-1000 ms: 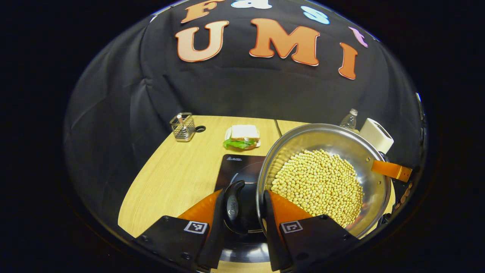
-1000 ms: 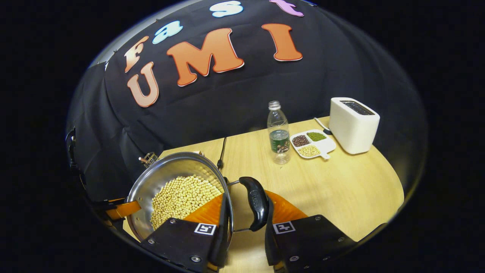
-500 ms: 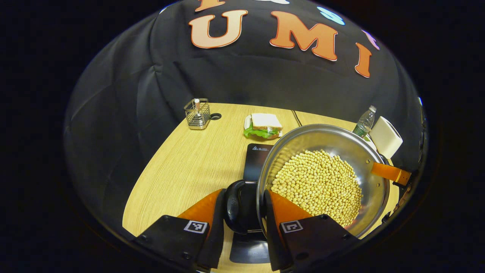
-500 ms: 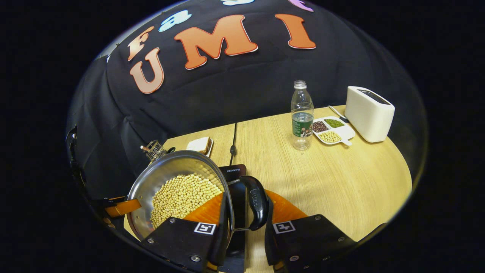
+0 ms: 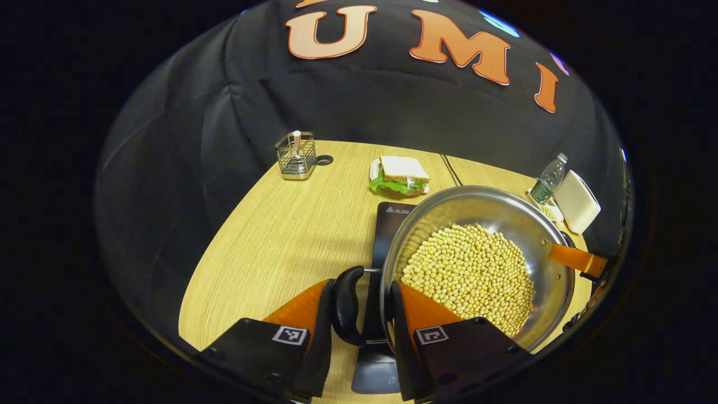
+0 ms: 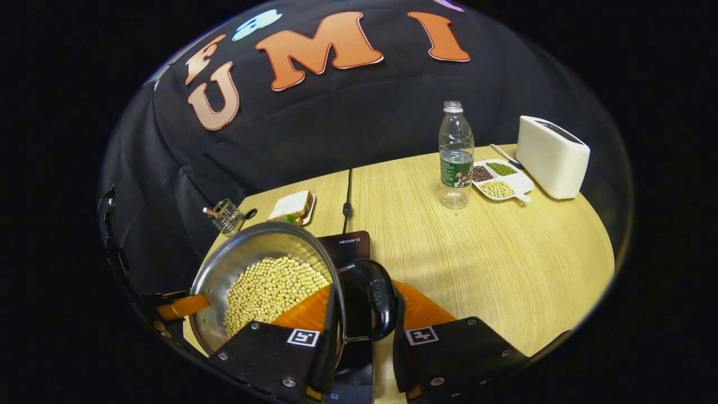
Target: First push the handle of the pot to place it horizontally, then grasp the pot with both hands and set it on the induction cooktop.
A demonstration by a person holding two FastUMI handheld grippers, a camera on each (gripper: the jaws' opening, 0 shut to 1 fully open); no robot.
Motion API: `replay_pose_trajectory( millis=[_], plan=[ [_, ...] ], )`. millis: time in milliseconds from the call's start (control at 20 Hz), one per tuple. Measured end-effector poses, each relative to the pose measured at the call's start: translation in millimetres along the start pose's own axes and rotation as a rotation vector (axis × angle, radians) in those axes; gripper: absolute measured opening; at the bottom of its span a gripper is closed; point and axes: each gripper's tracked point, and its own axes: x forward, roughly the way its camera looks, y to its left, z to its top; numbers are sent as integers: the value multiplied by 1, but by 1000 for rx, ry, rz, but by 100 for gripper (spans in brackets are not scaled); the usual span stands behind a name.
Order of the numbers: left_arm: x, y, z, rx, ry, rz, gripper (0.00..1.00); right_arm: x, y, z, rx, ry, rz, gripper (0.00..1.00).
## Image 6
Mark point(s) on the black backdrop cloth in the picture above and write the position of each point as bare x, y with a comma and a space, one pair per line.
336, 123

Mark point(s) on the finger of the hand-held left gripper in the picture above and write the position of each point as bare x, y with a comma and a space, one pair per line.
182, 307

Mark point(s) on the clear plastic water bottle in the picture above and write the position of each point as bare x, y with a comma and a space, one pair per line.
456, 168

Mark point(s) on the white toaster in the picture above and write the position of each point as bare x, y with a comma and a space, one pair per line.
552, 163

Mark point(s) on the small black round object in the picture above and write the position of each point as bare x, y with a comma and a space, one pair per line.
250, 214

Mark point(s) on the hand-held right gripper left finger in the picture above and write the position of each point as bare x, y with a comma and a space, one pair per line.
331, 359

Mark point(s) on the small white plate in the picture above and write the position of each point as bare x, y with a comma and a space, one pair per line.
311, 210

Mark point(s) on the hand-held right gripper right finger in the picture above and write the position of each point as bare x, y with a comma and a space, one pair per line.
399, 359

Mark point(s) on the pile of soybeans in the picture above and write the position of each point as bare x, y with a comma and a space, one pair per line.
269, 292

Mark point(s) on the black induction cooktop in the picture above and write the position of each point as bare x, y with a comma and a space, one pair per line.
331, 247

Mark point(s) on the sandwich with lettuce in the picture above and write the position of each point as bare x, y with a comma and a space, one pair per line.
291, 205

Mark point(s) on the brown tipped stick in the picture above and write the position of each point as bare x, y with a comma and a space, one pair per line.
208, 211

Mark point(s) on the white divided dish of beans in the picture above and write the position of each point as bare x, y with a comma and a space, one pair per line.
519, 182

